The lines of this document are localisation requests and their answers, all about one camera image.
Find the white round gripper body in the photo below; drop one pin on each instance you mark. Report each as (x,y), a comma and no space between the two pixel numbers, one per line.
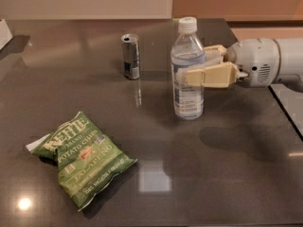
(255,61)

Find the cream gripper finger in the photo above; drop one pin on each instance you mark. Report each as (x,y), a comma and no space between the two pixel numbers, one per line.
(214,55)
(215,76)

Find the clear blue-labelled plastic bottle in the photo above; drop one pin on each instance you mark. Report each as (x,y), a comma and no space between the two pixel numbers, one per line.
(187,54)

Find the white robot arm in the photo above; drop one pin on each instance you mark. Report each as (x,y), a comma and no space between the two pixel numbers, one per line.
(290,72)

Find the silver blue drink can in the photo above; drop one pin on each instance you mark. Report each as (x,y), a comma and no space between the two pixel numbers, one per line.
(131,59)

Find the green Kettle chips bag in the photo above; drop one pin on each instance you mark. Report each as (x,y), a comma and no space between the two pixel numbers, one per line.
(87,158)

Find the white object at left edge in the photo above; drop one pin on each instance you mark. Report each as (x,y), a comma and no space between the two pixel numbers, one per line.
(5,33)

